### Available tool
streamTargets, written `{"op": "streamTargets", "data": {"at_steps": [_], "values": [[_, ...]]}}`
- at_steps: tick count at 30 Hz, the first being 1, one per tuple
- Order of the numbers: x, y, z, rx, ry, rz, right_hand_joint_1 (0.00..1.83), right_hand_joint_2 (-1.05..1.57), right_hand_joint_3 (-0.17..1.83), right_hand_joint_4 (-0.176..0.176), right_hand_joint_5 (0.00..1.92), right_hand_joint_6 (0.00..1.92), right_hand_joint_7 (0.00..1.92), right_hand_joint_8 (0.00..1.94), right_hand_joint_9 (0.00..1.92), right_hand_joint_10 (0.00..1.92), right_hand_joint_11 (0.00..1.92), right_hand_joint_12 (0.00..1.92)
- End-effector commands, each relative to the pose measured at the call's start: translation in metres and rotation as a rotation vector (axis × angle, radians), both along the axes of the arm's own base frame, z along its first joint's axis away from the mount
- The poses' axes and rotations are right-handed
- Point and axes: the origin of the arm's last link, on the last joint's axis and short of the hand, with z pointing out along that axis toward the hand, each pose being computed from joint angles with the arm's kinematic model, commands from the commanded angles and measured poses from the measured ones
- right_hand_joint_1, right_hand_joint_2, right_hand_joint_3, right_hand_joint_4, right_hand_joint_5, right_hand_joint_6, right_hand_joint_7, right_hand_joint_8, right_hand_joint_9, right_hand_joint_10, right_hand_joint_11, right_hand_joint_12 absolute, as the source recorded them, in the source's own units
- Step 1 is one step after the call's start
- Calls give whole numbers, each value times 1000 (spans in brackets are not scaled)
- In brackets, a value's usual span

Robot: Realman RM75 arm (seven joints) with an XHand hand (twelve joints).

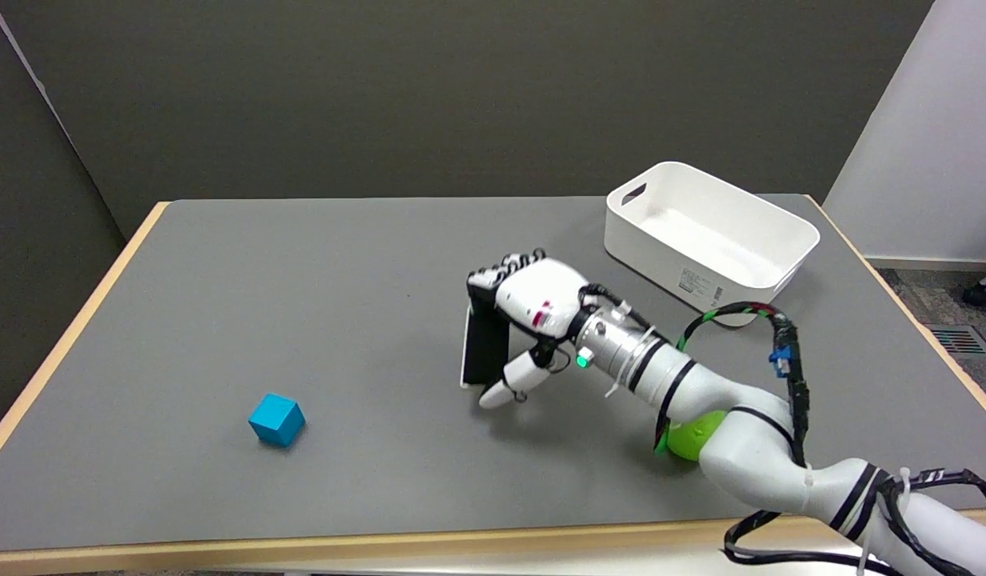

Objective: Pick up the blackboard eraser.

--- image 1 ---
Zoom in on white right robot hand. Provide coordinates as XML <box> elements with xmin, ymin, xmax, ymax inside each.
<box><xmin>467</xmin><ymin>250</ymin><xmax>597</xmax><ymax>410</ymax></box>

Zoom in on black and white blackboard eraser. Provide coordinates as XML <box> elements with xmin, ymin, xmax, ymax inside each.
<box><xmin>460</xmin><ymin>300</ymin><xmax>511</xmax><ymax>389</ymax></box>

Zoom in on white plastic bin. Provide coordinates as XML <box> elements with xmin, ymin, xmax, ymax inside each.
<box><xmin>604</xmin><ymin>161</ymin><xmax>821</xmax><ymax>327</ymax></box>

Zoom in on green pear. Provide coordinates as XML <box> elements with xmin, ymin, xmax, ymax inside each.
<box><xmin>665</xmin><ymin>410</ymin><xmax>729</xmax><ymax>462</ymax></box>

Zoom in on blue cube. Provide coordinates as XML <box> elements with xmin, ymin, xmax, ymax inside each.
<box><xmin>248</xmin><ymin>393</ymin><xmax>306</xmax><ymax>447</ymax></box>

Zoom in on floor vent grille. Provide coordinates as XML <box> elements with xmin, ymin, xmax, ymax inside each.
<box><xmin>924</xmin><ymin>324</ymin><xmax>986</xmax><ymax>358</ymax></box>

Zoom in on short black wrist cable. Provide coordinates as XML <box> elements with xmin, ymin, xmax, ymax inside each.
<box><xmin>579</xmin><ymin>282</ymin><xmax>658</xmax><ymax>334</ymax></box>

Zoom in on black braided cable green stripes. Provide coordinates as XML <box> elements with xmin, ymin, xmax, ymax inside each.
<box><xmin>653</xmin><ymin>302</ymin><xmax>811</xmax><ymax>469</ymax></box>

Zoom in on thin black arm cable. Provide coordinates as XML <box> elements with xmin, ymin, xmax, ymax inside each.
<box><xmin>723</xmin><ymin>468</ymin><xmax>986</xmax><ymax>576</ymax></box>

